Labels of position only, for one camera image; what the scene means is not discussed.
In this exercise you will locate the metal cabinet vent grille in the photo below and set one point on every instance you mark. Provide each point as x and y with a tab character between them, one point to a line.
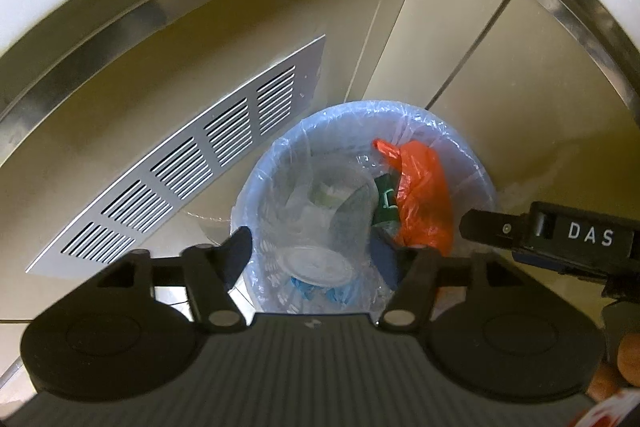
175	167

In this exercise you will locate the clear plastic bag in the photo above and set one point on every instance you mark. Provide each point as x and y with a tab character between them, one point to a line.
345	222

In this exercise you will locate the person's right hand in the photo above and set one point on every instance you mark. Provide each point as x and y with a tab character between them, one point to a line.
630	362

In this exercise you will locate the beige kitchen cabinet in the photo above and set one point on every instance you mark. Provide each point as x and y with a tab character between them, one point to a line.
475	57

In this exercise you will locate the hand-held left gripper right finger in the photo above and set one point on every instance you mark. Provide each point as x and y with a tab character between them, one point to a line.
387	259

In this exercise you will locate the white plastic lid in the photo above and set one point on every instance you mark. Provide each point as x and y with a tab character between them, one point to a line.
315	264

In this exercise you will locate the blue white wrapper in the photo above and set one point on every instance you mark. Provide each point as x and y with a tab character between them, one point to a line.
340	294

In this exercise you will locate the blue lined trash basket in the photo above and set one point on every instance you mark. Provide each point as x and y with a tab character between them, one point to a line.
450	142

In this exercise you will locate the plastic bottle green label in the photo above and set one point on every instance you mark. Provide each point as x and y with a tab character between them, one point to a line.
386	209

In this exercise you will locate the red white patterned clothing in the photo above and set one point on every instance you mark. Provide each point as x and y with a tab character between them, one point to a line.
615	412

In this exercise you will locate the blue plastic trash basket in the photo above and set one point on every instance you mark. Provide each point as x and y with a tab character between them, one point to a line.
272	157

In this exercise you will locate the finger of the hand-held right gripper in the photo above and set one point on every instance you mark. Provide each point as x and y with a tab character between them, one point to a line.
490	227
560	266

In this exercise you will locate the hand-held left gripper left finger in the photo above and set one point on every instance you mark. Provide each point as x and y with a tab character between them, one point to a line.
239	252

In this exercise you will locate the orange plastic bag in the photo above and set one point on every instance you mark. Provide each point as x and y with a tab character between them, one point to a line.
422	197

